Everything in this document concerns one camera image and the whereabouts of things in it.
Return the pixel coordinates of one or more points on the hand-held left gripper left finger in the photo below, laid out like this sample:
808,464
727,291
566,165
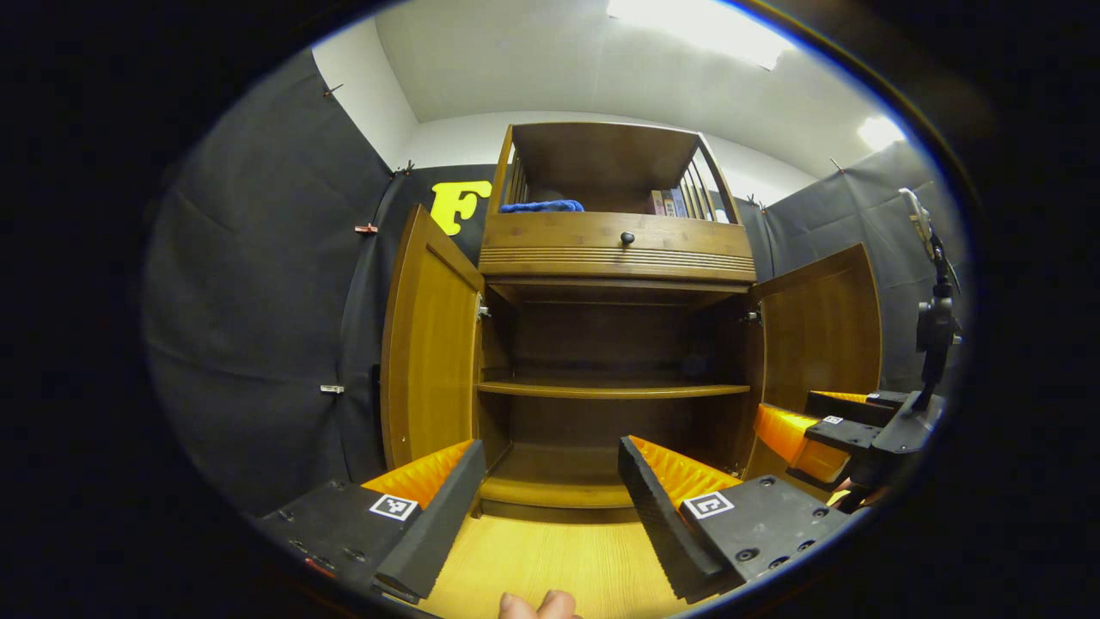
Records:
438,524

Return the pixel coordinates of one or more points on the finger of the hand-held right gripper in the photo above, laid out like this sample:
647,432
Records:
846,407
791,434

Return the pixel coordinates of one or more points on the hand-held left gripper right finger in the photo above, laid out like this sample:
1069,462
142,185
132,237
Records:
660,524

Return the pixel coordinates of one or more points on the wooden shoe cabinet door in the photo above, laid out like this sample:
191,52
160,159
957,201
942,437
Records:
434,370
821,335

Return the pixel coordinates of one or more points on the wooden double-door shoe cabinet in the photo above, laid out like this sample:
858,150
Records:
601,155

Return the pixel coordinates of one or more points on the wooden inner cabinet shelf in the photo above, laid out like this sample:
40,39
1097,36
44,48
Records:
601,390

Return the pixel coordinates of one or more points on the wooden cabinet drawer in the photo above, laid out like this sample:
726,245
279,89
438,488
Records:
559,234

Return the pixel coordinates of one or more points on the small ceiling light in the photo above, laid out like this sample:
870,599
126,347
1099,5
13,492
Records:
881,131

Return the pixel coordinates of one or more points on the small blue book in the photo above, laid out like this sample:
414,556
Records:
678,202

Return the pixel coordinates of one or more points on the small brown book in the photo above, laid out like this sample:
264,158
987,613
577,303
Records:
657,203

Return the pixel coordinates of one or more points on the black backdrop cloth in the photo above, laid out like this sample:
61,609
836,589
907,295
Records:
249,301

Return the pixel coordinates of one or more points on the blue cloth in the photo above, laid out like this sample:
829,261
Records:
541,206

